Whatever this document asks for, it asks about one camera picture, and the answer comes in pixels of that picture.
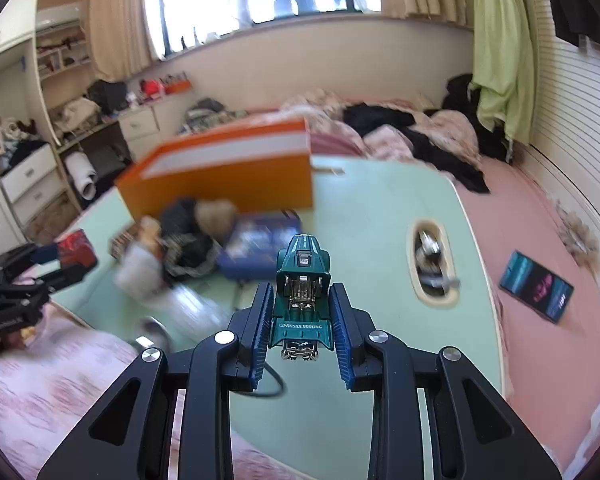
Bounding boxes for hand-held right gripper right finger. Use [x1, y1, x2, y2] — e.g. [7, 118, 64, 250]
[328, 282, 563, 480]

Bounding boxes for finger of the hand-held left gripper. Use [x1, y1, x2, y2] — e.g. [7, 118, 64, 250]
[0, 260, 98, 306]
[0, 243, 61, 281]

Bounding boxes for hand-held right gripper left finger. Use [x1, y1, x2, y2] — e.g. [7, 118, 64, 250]
[36, 282, 276, 480]

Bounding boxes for dark red pouch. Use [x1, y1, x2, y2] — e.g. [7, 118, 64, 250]
[55, 230, 98, 273]

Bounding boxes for brown card box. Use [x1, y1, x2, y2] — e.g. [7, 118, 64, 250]
[111, 227, 141, 258]

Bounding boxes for green toy car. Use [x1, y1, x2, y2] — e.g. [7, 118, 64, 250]
[275, 233, 337, 361]

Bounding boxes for black plastic bag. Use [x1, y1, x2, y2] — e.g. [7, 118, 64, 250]
[157, 199, 221, 281]

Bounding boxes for beige furry pompom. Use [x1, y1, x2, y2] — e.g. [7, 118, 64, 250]
[195, 200, 241, 241]

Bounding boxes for orange cardboard box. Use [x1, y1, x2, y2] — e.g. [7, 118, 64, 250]
[114, 117, 315, 223]

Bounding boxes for green cartoon print desktop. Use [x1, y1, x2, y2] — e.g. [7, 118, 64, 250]
[50, 152, 513, 480]

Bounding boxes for white drawer cabinet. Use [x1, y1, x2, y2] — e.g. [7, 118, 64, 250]
[0, 142, 81, 226]

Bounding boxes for white blurred packet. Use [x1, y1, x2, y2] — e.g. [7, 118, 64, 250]
[115, 245, 231, 331]

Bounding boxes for blue box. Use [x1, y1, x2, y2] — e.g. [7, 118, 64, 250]
[215, 212, 303, 281]

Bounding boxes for rose print pink cloth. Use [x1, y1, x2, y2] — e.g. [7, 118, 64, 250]
[0, 305, 281, 480]

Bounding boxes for white paper roll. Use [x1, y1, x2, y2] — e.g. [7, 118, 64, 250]
[62, 152, 98, 201]

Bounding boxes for shiny silver metal object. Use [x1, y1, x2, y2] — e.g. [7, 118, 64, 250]
[135, 315, 173, 351]

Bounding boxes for silver packet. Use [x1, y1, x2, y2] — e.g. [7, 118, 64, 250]
[420, 272, 462, 293]

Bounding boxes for crumpled silver foil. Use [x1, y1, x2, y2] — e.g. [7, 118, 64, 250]
[417, 230, 443, 263]

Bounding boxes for beige crumpled cloth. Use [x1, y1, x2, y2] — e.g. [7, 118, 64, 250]
[62, 97, 101, 128]

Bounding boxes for white desk drawers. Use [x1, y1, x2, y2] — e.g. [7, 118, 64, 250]
[115, 105, 161, 143]

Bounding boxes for white shelf unit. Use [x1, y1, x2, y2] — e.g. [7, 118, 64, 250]
[30, 2, 96, 111]

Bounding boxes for smartphone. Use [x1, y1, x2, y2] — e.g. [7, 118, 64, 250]
[498, 250, 576, 323]

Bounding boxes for grey patterned cloth pile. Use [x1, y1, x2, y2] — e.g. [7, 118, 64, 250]
[185, 99, 231, 131]

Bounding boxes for black clothes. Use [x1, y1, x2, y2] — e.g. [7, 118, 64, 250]
[342, 102, 491, 193]

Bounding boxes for pink bed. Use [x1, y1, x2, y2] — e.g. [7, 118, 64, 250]
[0, 95, 600, 480]

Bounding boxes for pink floral blanket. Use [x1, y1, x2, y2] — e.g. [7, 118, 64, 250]
[280, 89, 486, 171]

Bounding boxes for grey fuzzy tuft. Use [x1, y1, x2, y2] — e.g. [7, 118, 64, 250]
[560, 210, 600, 261]

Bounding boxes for black garment pile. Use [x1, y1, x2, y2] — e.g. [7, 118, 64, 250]
[442, 74, 511, 161]

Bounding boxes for white slatted panel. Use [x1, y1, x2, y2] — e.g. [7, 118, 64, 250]
[510, 0, 600, 281]

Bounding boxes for light green curtain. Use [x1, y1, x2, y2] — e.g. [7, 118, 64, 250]
[470, 0, 538, 143]

